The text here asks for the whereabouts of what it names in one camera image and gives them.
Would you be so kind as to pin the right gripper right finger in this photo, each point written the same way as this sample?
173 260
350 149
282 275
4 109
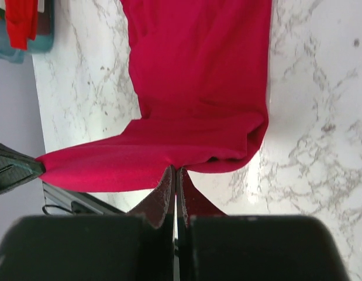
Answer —
190 201

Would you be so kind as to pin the teal laundry basket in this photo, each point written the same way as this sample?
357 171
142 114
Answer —
44 34

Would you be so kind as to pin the magenta polo shirt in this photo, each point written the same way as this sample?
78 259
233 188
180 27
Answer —
200 72

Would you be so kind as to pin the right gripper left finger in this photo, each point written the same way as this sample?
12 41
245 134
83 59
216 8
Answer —
157 207

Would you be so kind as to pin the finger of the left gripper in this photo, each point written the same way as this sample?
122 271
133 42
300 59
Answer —
17 169

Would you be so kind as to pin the red t shirt in basket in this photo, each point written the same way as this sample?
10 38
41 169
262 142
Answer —
21 21

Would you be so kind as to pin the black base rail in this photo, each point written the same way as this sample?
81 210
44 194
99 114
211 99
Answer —
63 202

